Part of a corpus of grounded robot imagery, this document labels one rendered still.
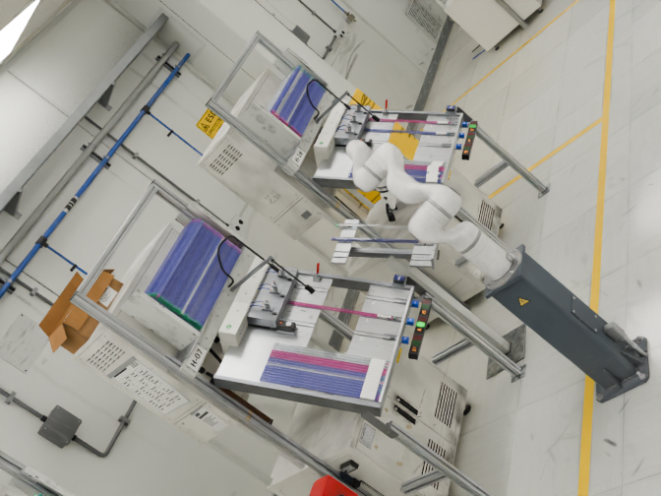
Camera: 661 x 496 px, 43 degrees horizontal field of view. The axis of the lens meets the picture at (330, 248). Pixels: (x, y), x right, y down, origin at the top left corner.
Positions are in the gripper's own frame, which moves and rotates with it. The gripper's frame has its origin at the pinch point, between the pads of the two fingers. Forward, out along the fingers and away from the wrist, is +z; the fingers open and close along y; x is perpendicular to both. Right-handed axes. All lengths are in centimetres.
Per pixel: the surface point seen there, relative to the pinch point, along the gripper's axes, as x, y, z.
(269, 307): 49, -61, -2
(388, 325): 1, -59, 18
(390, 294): 1.4, -39.9, 16.6
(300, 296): 41, -45, 7
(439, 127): -14, 97, 10
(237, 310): 62, -64, -5
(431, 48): 54, 534, 147
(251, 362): 55, -86, 7
